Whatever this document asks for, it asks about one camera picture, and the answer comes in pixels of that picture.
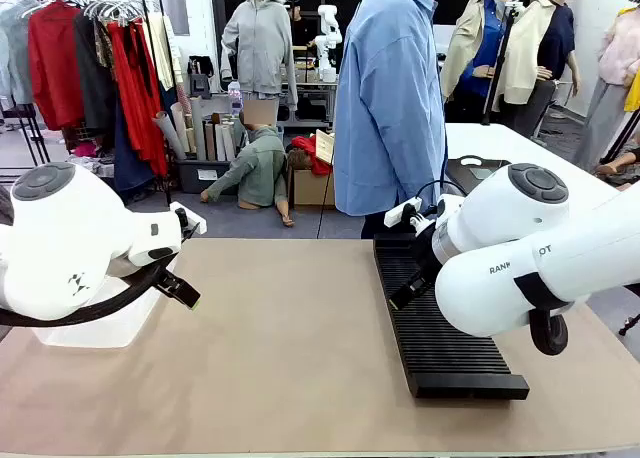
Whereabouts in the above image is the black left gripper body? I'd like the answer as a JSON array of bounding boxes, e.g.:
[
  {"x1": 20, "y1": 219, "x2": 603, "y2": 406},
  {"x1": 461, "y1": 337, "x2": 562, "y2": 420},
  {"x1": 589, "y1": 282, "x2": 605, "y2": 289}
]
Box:
[{"x1": 149, "y1": 263, "x2": 177, "y2": 292}]

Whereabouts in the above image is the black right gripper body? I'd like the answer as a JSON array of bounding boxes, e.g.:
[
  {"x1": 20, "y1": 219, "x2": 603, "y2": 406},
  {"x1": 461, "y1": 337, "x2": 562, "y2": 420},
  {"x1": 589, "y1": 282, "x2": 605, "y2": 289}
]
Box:
[{"x1": 413, "y1": 224, "x2": 444, "y2": 280}]

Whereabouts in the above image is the black serving tray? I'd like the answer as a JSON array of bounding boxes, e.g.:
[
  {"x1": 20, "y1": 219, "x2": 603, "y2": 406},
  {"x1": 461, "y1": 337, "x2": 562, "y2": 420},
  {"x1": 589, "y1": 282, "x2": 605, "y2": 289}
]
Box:
[{"x1": 444, "y1": 155, "x2": 512, "y2": 195}]

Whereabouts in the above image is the black slotted PCB rack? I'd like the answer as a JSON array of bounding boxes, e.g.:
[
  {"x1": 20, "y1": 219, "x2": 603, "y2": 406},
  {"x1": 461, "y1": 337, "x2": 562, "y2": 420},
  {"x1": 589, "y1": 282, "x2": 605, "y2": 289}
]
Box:
[{"x1": 373, "y1": 231, "x2": 531, "y2": 401}]

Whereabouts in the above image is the clear plastic storage box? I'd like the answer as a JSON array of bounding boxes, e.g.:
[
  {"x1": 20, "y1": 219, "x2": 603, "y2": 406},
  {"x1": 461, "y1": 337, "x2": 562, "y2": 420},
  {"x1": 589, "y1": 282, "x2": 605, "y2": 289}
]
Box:
[{"x1": 31, "y1": 255, "x2": 180, "y2": 350}]

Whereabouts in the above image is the dark grey storage bin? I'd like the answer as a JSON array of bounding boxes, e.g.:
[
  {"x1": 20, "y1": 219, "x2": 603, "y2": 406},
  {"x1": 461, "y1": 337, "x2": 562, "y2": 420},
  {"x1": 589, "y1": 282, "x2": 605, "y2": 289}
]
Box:
[{"x1": 175, "y1": 157, "x2": 236, "y2": 195}]

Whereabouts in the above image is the navy garment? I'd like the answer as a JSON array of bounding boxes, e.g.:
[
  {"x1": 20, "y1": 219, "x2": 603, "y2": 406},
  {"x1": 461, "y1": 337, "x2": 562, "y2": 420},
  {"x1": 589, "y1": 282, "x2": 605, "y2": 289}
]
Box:
[{"x1": 113, "y1": 95, "x2": 157, "y2": 199}]

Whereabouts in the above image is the brown cardboard box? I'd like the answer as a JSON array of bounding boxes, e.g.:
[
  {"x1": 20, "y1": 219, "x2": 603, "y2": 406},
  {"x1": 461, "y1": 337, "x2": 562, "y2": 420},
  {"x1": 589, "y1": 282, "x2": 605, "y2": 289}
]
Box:
[{"x1": 291, "y1": 166, "x2": 337, "y2": 208}]

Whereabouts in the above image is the white table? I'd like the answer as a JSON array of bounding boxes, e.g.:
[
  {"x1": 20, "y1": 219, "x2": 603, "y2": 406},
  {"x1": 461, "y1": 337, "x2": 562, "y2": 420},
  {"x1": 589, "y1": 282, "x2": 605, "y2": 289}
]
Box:
[{"x1": 443, "y1": 122, "x2": 621, "y2": 214}]

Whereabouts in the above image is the white paper roll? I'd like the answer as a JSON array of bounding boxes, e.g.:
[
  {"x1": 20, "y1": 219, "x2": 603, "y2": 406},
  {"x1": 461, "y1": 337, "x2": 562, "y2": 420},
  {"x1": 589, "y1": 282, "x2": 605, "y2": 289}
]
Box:
[{"x1": 152, "y1": 110, "x2": 187, "y2": 162}]

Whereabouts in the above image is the light wooden board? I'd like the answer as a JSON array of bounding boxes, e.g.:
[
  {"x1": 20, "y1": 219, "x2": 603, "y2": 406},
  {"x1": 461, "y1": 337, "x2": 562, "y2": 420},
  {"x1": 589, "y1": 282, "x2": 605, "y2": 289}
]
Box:
[{"x1": 314, "y1": 129, "x2": 336, "y2": 165}]

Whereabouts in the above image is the half mannequin green shirt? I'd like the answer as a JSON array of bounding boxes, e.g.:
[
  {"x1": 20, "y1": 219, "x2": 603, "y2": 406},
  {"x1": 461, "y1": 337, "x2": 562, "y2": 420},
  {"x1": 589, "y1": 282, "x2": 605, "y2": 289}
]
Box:
[{"x1": 199, "y1": 110, "x2": 296, "y2": 228}]

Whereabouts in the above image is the grey paper roll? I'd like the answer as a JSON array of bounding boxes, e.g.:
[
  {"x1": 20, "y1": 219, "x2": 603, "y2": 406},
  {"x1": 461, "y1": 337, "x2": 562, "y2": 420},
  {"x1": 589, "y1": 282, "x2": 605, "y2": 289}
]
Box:
[{"x1": 190, "y1": 95, "x2": 208, "y2": 162}]

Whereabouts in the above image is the person in blue shirt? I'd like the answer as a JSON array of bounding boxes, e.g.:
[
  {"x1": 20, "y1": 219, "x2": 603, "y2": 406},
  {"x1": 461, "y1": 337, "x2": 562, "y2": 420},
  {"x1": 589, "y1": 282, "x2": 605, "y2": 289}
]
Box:
[{"x1": 333, "y1": 0, "x2": 448, "y2": 240}]

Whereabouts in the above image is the beige paper roll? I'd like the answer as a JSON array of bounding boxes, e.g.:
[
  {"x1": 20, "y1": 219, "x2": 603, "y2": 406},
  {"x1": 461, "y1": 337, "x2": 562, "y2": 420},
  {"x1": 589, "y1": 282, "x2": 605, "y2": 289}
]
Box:
[{"x1": 170, "y1": 101, "x2": 196, "y2": 154}]

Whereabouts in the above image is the red cloth heap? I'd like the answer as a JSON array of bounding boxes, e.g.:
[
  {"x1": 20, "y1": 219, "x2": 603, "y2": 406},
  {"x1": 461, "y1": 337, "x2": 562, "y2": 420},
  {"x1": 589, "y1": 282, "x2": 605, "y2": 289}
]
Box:
[{"x1": 291, "y1": 135, "x2": 334, "y2": 177}]

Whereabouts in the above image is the red dress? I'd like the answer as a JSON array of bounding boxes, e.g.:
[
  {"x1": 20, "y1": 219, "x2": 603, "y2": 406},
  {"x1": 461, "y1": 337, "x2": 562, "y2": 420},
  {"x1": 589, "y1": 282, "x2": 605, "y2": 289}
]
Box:
[{"x1": 107, "y1": 20, "x2": 169, "y2": 177}]

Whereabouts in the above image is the clear water bottle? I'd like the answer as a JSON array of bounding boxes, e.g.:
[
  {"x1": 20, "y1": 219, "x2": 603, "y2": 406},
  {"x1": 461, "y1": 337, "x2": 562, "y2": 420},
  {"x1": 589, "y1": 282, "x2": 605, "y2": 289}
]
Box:
[{"x1": 227, "y1": 80, "x2": 244, "y2": 118}]

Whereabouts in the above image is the dark grey garment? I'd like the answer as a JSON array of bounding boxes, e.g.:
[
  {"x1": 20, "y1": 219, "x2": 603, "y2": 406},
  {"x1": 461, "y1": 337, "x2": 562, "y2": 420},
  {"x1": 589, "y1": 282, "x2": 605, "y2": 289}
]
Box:
[{"x1": 73, "y1": 10, "x2": 119, "y2": 139}]

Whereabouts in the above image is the black bag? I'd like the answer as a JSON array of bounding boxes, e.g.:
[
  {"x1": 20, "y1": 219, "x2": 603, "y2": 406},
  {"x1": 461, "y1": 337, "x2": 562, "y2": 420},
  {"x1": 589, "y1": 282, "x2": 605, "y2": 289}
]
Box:
[{"x1": 187, "y1": 55, "x2": 216, "y2": 99}]

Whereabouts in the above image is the black metal stand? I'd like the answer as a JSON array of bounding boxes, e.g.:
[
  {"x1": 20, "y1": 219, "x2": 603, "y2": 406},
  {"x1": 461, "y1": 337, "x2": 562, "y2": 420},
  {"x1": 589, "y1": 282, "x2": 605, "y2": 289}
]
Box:
[{"x1": 0, "y1": 102, "x2": 51, "y2": 168}]

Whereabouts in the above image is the black tripod pole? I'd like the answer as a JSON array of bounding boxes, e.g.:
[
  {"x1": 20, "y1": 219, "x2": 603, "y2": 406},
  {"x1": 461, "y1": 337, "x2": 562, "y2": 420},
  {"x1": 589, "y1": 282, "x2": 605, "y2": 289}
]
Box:
[{"x1": 480, "y1": 0, "x2": 524, "y2": 127}]

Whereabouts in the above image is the mannequin beige coat blue shirt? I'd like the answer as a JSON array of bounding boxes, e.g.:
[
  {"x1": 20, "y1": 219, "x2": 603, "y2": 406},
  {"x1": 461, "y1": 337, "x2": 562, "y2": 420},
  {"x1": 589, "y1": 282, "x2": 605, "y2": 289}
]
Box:
[{"x1": 440, "y1": 0, "x2": 516, "y2": 110}]

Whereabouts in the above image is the mannequin cream jacket navy top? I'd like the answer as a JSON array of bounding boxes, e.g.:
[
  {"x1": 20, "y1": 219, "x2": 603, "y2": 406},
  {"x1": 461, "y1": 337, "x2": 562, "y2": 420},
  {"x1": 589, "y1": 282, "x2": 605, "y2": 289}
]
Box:
[{"x1": 492, "y1": 0, "x2": 581, "y2": 139}]

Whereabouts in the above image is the cream garment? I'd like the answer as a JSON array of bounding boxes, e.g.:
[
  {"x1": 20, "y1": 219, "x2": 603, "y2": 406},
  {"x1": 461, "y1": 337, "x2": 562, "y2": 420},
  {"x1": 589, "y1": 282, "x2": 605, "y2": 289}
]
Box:
[{"x1": 147, "y1": 11, "x2": 185, "y2": 92}]

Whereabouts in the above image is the small white background robot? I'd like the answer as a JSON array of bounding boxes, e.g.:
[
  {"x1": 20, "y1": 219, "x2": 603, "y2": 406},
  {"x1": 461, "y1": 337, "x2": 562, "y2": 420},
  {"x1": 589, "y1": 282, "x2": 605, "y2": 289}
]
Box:
[{"x1": 314, "y1": 4, "x2": 345, "y2": 83}]

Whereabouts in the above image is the red shirt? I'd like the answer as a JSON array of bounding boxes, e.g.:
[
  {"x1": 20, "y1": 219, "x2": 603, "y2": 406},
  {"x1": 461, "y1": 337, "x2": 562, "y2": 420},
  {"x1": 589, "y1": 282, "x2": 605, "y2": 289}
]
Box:
[{"x1": 27, "y1": 0, "x2": 86, "y2": 132}]

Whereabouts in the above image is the black clothes rack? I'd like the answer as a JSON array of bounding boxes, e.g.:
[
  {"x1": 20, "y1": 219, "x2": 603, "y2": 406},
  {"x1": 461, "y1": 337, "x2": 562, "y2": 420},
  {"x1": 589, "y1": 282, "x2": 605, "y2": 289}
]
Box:
[{"x1": 0, "y1": 0, "x2": 174, "y2": 207}]

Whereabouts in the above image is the leopard print garment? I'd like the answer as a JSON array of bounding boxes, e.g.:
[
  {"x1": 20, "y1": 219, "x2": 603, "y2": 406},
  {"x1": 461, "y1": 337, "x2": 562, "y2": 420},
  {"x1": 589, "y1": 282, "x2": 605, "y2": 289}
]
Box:
[{"x1": 94, "y1": 20, "x2": 114, "y2": 69}]

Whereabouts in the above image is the mannequin grey hoodie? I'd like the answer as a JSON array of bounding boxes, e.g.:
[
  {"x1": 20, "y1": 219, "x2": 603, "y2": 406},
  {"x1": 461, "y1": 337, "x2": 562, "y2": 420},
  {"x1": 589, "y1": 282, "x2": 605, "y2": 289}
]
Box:
[{"x1": 219, "y1": 0, "x2": 300, "y2": 112}]

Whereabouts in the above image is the light grey garment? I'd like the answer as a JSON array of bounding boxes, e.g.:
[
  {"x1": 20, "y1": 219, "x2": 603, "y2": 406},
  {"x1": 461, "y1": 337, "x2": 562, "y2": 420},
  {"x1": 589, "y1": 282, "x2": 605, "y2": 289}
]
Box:
[{"x1": 0, "y1": 0, "x2": 36, "y2": 107}]

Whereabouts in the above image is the mannequin pink sweater grey skirt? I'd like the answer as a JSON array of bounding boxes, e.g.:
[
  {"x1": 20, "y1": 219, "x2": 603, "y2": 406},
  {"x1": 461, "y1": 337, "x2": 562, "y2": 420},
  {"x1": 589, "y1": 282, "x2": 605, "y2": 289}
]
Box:
[{"x1": 572, "y1": 0, "x2": 640, "y2": 172}]

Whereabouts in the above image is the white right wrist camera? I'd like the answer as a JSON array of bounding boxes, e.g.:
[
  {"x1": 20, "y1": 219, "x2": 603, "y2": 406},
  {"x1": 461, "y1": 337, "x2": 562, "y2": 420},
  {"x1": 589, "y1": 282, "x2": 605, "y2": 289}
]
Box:
[{"x1": 383, "y1": 196, "x2": 426, "y2": 229}]

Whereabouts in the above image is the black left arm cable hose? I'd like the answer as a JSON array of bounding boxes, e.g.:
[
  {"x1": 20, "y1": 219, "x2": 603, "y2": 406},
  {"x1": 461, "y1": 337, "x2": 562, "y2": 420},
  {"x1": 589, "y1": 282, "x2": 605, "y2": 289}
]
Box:
[{"x1": 0, "y1": 257, "x2": 174, "y2": 329}]

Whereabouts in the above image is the aluminium frame robot bench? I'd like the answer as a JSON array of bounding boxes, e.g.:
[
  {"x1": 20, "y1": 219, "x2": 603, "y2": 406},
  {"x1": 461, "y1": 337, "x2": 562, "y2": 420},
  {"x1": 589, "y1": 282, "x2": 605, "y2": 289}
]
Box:
[{"x1": 293, "y1": 80, "x2": 341, "y2": 129}]

